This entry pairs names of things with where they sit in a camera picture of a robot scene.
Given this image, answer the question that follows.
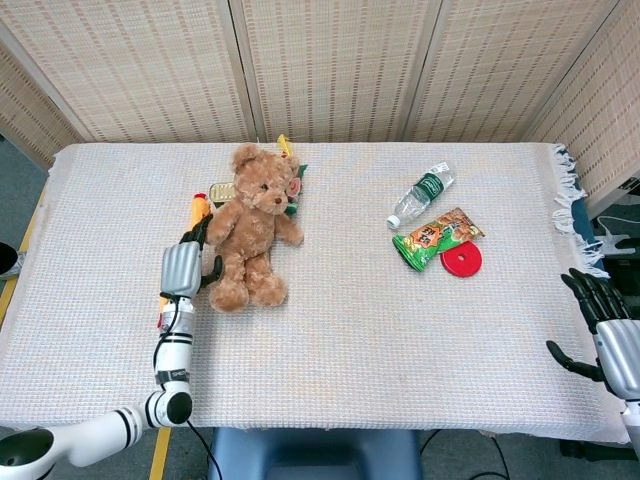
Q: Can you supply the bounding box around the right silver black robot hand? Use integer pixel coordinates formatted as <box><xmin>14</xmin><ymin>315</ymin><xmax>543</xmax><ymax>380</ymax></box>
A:
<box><xmin>545</xmin><ymin>267</ymin><xmax>640</xmax><ymax>402</ymax></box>

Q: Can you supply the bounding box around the white waffle weave tablecloth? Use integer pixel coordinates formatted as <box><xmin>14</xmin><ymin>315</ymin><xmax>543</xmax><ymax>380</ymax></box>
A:
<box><xmin>0</xmin><ymin>142</ymin><xmax>631</xmax><ymax>446</ymax></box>

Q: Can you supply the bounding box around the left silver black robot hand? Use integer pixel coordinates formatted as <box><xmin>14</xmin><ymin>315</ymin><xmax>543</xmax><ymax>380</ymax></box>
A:
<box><xmin>158</xmin><ymin>213</ymin><xmax>224</xmax><ymax>300</ymax></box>

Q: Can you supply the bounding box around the red plastic disc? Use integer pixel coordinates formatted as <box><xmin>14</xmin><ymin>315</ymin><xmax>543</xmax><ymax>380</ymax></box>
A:
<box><xmin>439</xmin><ymin>240</ymin><xmax>485</xmax><ymax>279</ymax></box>

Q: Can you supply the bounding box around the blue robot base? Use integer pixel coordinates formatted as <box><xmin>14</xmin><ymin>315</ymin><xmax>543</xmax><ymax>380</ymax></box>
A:
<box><xmin>207</xmin><ymin>427</ymin><xmax>424</xmax><ymax>480</ymax></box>

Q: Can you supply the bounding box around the dark blue table frame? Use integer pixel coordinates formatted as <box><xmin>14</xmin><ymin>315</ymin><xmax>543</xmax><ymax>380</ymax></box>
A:
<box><xmin>567</xmin><ymin>197</ymin><xmax>607</xmax><ymax>281</ymax></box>

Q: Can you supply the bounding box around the clear plastic water bottle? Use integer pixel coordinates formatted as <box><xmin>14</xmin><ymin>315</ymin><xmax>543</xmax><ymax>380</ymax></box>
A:
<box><xmin>386</xmin><ymin>160</ymin><xmax>456</xmax><ymax>230</ymax></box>

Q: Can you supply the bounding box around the brown plush teddy bear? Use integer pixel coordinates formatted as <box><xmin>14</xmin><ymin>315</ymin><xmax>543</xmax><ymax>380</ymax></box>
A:
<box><xmin>204</xmin><ymin>143</ymin><xmax>305</xmax><ymax>314</ymax></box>

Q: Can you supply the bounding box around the flat metal tin can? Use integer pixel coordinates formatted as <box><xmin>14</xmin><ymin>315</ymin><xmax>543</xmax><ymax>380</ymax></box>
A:
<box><xmin>208</xmin><ymin>181</ymin><xmax>237</xmax><ymax>205</ymax></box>

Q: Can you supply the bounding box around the green orange snack bag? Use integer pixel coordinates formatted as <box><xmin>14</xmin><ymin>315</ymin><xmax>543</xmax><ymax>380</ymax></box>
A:
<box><xmin>391</xmin><ymin>207</ymin><xmax>486</xmax><ymax>275</ymax></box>

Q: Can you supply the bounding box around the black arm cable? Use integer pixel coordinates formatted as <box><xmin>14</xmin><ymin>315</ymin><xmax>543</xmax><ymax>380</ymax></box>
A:
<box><xmin>185</xmin><ymin>418</ymin><xmax>214</xmax><ymax>480</ymax></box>

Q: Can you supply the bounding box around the woven bamboo screen panel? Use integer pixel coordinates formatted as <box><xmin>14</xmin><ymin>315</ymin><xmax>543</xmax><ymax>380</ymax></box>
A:
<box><xmin>0</xmin><ymin>0</ymin><xmax>256</xmax><ymax>145</ymax></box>
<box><xmin>403</xmin><ymin>0</ymin><xmax>629</xmax><ymax>144</ymax></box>
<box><xmin>229</xmin><ymin>0</ymin><xmax>444</xmax><ymax>144</ymax></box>
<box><xmin>0</xmin><ymin>39</ymin><xmax>94</xmax><ymax>171</ymax></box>
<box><xmin>524</xmin><ymin>0</ymin><xmax>640</xmax><ymax>216</ymax></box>

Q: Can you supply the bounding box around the colourful felt flower toy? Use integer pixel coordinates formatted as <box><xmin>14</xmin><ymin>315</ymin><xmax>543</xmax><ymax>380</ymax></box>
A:
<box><xmin>281</xmin><ymin>162</ymin><xmax>310</xmax><ymax>220</ymax></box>

